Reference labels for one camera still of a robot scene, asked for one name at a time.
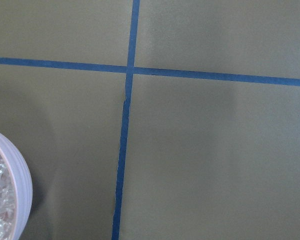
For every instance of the pink ribbed bowl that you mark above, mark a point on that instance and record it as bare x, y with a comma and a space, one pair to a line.
22, 185

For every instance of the clear ice cubes pile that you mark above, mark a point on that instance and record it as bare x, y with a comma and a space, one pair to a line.
7, 202

